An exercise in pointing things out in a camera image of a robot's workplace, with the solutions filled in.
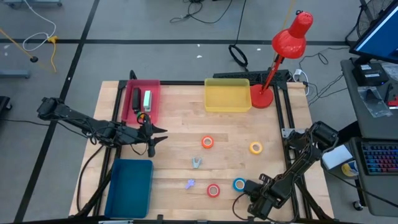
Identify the purple staple remover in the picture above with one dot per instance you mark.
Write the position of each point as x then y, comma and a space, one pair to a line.
190, 184

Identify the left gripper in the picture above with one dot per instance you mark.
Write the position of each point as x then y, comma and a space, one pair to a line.
140, 135

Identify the red tool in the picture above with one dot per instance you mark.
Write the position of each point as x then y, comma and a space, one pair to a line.
393, 102

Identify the grey desk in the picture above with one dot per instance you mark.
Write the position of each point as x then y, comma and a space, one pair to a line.
354, 105

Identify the blue plastic bin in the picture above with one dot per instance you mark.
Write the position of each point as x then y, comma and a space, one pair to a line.
129, 189

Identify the mint green stapler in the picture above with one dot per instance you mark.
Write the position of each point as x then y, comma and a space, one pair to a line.
147, 100

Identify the yellow box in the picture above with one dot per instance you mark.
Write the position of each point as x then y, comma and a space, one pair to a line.
251, 147

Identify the grey keyboard shelf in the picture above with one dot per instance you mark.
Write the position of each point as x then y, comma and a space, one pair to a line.
382, 193

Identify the orange block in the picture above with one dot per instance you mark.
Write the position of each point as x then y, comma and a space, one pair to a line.
202, 142

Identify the yellow plastic bin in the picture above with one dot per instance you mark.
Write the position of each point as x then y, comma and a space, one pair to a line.
227, 96

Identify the red desk lamp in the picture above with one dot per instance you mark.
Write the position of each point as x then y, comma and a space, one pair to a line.
289, 42

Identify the black stapler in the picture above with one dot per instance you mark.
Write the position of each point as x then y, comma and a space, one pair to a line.
136, 99

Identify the black table frame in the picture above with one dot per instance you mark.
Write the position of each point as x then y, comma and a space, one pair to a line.
183, 82

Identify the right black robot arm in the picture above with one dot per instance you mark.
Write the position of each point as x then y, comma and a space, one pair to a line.
298, 168

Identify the black floor fan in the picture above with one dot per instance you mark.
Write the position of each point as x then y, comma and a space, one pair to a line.
368, 15

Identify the white power adapter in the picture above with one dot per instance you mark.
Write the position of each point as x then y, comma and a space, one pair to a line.
298, 74

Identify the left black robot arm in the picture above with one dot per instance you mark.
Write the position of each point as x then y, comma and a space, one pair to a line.
77, 119

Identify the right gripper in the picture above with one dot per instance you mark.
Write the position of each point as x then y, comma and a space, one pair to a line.
270, 194

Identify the computer monitor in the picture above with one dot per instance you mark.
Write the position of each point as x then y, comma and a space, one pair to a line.
381, 42

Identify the white box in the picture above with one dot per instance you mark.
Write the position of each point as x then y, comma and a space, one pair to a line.
337, 157

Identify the red tape roll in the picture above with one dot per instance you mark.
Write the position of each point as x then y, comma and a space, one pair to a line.
208, 190

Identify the clear plastic bag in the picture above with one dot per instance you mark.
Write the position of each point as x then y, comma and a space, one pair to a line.
373, 99

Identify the grey cart base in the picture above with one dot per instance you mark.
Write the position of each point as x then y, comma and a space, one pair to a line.
31, 3
14, 74

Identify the black equipment base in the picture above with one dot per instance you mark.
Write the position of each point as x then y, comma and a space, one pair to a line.
4, 104

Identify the grey staple remover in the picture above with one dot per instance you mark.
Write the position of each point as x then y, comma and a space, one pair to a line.
196, 162

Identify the pink plastic bin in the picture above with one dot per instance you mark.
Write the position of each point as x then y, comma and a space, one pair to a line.
155, 93

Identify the backlit keyboard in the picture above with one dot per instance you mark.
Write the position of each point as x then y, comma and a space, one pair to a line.
381, 158

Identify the black mini computer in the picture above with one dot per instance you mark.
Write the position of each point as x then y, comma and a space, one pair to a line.
370, 74

